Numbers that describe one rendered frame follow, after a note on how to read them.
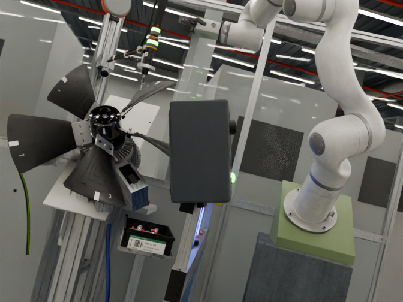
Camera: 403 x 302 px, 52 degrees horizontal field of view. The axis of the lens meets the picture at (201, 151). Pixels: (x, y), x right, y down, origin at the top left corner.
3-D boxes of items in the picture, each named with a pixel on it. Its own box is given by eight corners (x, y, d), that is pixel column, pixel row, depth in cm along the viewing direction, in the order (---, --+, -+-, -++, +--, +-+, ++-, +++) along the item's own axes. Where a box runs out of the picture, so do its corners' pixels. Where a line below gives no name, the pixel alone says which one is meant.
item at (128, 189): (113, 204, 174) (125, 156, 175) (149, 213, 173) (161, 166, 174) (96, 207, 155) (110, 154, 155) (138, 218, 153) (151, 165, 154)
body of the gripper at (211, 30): (220, 36, 157) (192, 30, 158) (222, 45, 167) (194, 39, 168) (225, 18, 157) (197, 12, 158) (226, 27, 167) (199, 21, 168)
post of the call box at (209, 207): (201, 226, 189) (208, 200, 189) (207, 228, 188) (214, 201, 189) (201, 227, 186) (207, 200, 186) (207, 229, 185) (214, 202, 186)
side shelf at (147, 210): (93, 194, 230) (95, 189, 231) (156, 211, 227) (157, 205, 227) (77, 196, 207) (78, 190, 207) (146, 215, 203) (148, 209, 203)
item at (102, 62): (94, 68, 221) (98, 53, 221) (107, 72, 224) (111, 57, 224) (99, 66, 212) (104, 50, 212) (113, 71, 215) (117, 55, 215)
